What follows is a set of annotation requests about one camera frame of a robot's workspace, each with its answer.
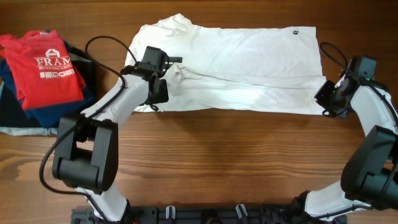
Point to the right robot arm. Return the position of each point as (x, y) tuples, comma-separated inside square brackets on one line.
[(369, 179)]

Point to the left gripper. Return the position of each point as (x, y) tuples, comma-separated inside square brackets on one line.
[(161, 93)]

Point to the black folded garment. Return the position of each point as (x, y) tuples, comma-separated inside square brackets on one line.
[(82, 64)]

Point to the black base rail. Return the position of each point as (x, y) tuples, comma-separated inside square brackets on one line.
[(266, 214)]

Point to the white Puma t-shirt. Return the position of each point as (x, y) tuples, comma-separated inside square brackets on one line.
[(264, 69)]

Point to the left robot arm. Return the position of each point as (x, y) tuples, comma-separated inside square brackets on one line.
[(86, 155)]

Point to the light blue folded garment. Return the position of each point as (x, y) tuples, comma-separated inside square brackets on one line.
[(17, 122)]

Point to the navy blue folded t-shirt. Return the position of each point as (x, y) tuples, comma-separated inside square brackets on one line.
[(44, 81)]

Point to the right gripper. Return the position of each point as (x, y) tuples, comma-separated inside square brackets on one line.
[(320, 97)]

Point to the red folded t-shirt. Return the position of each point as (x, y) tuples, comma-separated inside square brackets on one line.
[(42, 69)]

